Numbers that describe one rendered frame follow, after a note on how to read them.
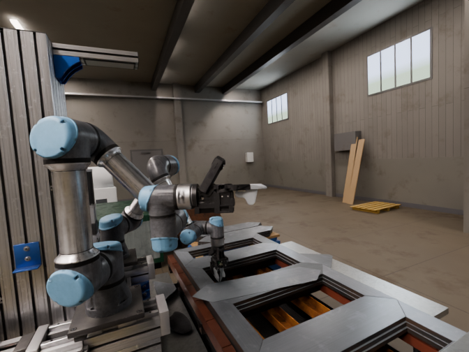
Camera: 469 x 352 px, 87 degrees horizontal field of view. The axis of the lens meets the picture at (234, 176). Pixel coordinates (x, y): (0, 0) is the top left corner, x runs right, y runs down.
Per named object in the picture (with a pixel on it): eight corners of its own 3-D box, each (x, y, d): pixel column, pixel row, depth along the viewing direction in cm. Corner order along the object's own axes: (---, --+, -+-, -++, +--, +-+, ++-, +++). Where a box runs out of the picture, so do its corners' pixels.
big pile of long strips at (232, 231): (257, 225, 274) (257, 220, 274) (279, 234, 238) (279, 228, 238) (187, 239, 240) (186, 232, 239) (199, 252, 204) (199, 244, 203)
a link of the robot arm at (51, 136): (114, 285, 83) (99, 119, 79) (86, 313, 68) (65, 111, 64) (79, 286, 83) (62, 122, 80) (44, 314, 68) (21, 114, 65)
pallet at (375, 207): (374, 214, 601) (374, 210, 601) (348, 209, 668) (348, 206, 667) (403, 208, 649) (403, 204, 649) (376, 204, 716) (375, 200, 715)
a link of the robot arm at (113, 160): (79, 142, 91) (176, 235, 92) (57, 140, 80) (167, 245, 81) (100, 119, 90) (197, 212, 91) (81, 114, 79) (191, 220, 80)
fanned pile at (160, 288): (169, 277, 186) (168, 272, 186) (181, 303, 151) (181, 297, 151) (151, 281, 181) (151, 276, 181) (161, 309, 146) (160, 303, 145)
